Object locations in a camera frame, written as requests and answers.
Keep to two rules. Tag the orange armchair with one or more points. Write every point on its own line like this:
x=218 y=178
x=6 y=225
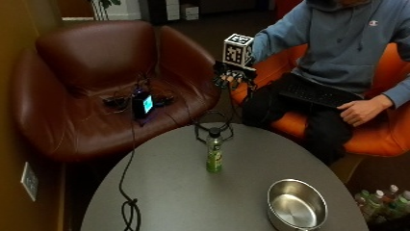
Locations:
x=380 y=128

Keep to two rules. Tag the group of bottles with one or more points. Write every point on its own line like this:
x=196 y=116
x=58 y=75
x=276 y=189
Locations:
x=384 y=202

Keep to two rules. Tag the white marker cube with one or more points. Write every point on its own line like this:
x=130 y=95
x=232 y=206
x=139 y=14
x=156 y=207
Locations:
x=238 y=50

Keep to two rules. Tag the green drink bottle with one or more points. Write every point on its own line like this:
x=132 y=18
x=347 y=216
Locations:
x=214 y=152

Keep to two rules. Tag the brown leather armchair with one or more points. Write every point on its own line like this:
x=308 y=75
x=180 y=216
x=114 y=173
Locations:
x=107 y=86

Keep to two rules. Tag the black device with lit screen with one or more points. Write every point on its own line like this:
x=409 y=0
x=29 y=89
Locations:
x=143 y=105

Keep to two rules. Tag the black keyboard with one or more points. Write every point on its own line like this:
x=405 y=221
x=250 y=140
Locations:
x=319 y=93

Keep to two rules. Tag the steel bowl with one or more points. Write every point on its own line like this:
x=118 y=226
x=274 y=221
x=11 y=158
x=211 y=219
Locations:
x=298 y=205

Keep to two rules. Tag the white planter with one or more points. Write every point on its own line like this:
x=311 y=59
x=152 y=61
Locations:
x=115 y=9

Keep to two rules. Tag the white box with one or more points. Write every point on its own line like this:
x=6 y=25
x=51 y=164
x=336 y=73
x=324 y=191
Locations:
x=190 y=12

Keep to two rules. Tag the the person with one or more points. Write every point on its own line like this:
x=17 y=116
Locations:
x=334 y=64

